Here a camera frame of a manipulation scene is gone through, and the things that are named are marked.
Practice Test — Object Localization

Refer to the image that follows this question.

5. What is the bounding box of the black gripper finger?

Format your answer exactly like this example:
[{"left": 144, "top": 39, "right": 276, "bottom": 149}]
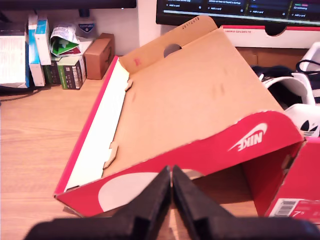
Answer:
[
  {"left": 172, "top": 164, "right": 236, "bottom": 226},
  {"left": 110, "top": 164, "right": 173, "bottom": 226}
]

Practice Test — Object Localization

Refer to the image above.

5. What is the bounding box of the red Nike shoebox with lid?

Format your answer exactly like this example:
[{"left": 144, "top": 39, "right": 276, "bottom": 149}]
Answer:
[{"left": 53, "top": 15, "right": 320, "bottom": 218}]

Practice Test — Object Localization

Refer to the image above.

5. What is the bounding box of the green and white box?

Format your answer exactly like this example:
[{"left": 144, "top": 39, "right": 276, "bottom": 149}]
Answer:
[{"left": 56, "top": 55, "right": 87, "bottom": 90}]

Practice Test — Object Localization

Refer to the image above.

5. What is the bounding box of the small brown cardboard box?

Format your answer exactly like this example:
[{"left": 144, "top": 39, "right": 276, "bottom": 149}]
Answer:
[{"left": 84, "top": 32, "right": 116, "bottom": 80}]

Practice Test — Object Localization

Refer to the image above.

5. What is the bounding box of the dark green box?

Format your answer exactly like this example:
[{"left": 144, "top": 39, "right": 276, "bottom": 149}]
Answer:
[{"left": 42, "top": 59, "right": 62, "bottom": 86}]

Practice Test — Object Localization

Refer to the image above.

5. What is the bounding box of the tall blue and white box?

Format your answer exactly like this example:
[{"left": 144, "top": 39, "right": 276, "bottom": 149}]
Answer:
[{"left": 27, "top": 15, "right": 46, "bottom": 87}]

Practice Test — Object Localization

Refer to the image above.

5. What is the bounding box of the clear bottle with blue label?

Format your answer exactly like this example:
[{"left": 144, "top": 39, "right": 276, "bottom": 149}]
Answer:
[{"left": 74, "top": 8, "right": 97, "bottom": 40}]

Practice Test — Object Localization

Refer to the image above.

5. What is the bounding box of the crumpled white green leaflet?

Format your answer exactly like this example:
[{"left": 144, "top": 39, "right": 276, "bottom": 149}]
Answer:
[{"left": 49, "top": 21, "right": 80, "bottom": 56}]

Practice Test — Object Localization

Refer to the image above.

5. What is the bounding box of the large black computer monitor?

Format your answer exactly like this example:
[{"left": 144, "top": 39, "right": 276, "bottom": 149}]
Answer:
[{"left": 155, "top": 0, "right": 320, "bottom": 28}]

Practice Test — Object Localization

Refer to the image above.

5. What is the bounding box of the white box with blue edge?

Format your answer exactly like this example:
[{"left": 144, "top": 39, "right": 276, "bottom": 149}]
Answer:
[{"left": 34, "top": 17, "right": 52, "bottom": 66}]

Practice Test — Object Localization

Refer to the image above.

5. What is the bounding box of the white box with small print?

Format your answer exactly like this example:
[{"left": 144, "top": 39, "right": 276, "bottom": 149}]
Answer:
[{"left": 0, "top": 26, "right": 30, "bottom": 89}]

